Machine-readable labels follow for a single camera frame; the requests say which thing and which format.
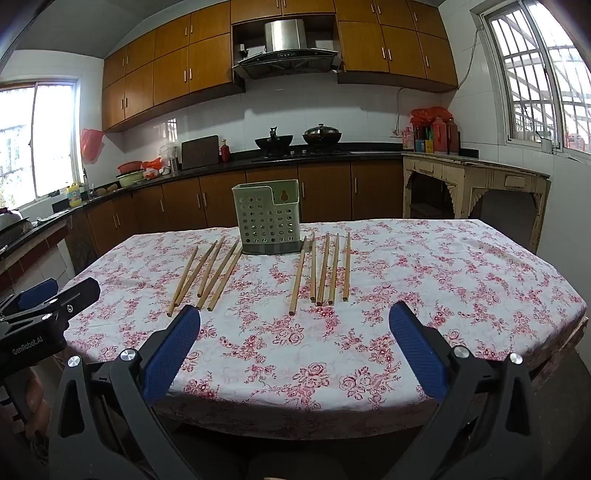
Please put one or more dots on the small red bottle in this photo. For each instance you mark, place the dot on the small red bottle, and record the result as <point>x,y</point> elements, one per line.
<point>225,152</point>

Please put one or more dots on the black kitchen countertop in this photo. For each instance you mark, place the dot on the black kitchen countertop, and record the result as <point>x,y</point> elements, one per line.
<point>207,169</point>

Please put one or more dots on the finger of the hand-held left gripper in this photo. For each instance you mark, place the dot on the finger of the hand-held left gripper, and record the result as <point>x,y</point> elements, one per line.
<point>78,295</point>
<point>37,293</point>

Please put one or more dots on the white cup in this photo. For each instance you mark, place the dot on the white cup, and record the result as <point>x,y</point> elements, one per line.
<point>546,146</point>

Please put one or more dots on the wooden dining table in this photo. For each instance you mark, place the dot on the wooden dining table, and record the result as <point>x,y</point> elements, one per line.
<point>570,339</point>

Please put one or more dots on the dark cutting board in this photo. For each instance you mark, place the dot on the dark cutting board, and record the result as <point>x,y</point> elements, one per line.
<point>199,152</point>

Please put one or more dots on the brown wall cabinets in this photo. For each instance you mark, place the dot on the brown wall cabinets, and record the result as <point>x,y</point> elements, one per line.
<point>207,60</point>

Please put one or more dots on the blue and yellow box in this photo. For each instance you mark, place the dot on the blue and yellow box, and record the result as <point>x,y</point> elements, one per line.
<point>425,146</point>

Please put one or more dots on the yellow detergent bottle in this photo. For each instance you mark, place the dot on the yellow detergent bottle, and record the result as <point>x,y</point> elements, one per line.
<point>74,196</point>

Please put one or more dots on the window with white bars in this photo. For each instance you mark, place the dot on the window with white bars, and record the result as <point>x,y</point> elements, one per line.
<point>531,69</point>

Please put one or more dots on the metal faucet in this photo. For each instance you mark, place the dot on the metal faucet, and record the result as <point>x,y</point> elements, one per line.
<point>85,179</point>

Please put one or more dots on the black gas stove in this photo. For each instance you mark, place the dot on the black gas stove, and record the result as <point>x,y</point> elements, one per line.
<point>300,153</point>

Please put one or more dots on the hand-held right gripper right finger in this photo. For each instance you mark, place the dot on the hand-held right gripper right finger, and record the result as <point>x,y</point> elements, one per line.
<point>415,350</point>

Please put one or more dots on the black wok with lid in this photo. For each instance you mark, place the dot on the black wok with lid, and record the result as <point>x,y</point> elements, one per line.
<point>322,135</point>

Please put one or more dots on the metal pot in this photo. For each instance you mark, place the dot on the metal pot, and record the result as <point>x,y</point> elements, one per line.
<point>14,224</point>

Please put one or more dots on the steel range hood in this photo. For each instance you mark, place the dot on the steel range hood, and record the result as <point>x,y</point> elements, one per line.
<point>284,37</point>

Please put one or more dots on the window with sliding panes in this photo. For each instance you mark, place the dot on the window with sliding panes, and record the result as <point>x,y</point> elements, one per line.
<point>46,138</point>

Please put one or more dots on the brown base cabinets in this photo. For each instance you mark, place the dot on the brown base cabinets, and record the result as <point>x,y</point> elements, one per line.
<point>323,189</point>

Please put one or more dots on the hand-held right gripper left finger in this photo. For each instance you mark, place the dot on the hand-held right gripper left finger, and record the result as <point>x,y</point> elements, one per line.
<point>171,353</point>

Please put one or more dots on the clear plastic bag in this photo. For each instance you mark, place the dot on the clear plastic bag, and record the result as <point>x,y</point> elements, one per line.
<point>169,157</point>

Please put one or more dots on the hanging red plastic bag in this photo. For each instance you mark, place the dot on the hanging red plastic bag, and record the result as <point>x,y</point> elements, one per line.
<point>91,145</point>

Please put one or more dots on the red floral tablecloth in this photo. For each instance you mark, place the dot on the red floral tablecloth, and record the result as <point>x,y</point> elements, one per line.
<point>295,355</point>

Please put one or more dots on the pink label bottle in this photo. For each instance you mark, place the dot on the pink label bottle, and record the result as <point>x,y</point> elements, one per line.
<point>408,141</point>

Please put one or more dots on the green perforated chopstick holder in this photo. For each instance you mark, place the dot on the green perforated chopstick holder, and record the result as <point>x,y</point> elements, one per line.
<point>265,221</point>

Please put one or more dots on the cream wooden side table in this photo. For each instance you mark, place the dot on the cream wooden side table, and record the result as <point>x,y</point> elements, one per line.
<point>461,175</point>

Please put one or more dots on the orange plastic bag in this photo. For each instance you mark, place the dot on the orange plastic bag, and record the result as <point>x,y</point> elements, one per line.
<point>152,167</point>

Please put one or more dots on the dark red oil bottle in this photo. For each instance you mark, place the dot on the dark red oil bottle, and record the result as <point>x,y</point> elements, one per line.
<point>445,136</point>

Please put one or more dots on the pale green basin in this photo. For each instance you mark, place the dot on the pale green basin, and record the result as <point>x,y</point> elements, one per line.
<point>131,179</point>

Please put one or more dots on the red basin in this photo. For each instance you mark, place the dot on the red basin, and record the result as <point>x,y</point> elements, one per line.
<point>130,167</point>

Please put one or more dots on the person's left hand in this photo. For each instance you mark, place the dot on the person's left hand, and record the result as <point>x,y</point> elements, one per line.
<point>38,413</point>

